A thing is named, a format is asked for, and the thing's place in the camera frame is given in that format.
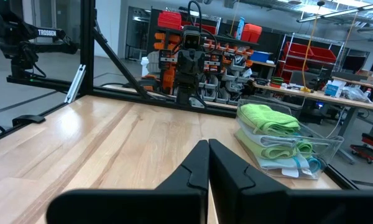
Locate blue white box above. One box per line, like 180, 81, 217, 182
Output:
325, 79, 346, 98

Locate red storage bin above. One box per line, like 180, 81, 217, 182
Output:
241, 23, 264, 43
157, 11, 183, 30

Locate black table clamp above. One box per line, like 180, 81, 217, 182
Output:
11, 114, 47, 127

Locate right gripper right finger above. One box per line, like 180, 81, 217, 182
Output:
208, 139, 373, 224

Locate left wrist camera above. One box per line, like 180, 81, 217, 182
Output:
182, 26, 202, 50

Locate red rolling stool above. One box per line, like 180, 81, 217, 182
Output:
349, 133, 373, 165

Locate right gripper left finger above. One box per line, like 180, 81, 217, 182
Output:
46, 139, 209, 224

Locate black parts shelf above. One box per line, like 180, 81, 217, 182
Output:
147, 7, 282, 105

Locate clear plastic bin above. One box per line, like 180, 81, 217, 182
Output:
234, 98, 345, 180

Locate angled ceiling light bar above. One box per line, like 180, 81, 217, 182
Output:
296, 1, 373, 24

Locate clear plastic bag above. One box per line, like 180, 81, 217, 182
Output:
341, 86, 372, 104

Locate blue spray bottle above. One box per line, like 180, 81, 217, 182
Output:
236, 17, 246, 40

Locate grey parts bin stack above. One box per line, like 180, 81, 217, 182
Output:
201, 67, 253, 106

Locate green microfiber towel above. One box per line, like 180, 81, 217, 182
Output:
237, 103, 301, 137
234, 129, 313, 161

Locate silver frame bracket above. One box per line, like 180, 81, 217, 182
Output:
64, 64, 86, 104

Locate black computer tower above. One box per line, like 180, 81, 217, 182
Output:
299, 99, 329, 125

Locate blue storage bin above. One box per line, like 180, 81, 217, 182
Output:
250, 50, 273, 63

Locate yellow hanging cord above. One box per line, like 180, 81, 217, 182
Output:
300, 2, 319, 93

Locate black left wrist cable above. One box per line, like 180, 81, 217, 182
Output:
187, 0, 219, 54

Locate wire shelf red bins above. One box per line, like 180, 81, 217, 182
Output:
279, 32, 344, 82

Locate stacked green red bowls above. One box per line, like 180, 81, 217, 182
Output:
269, 76, 285, 90

